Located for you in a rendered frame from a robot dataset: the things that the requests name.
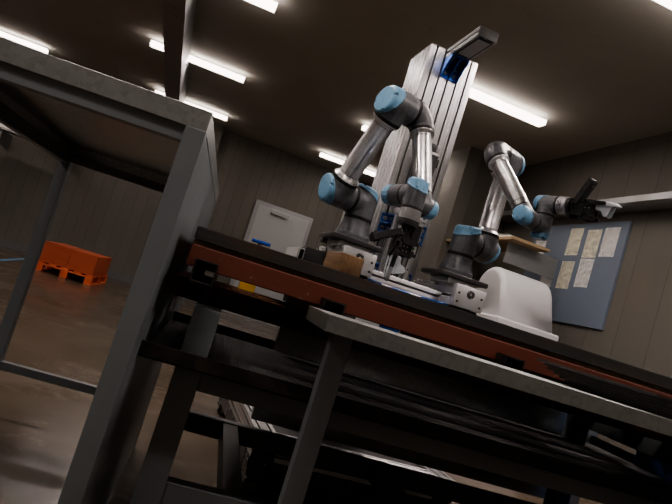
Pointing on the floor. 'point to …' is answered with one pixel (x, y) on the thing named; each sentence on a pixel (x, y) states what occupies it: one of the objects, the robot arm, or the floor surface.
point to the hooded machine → (517, 302)
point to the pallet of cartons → (74, 263)
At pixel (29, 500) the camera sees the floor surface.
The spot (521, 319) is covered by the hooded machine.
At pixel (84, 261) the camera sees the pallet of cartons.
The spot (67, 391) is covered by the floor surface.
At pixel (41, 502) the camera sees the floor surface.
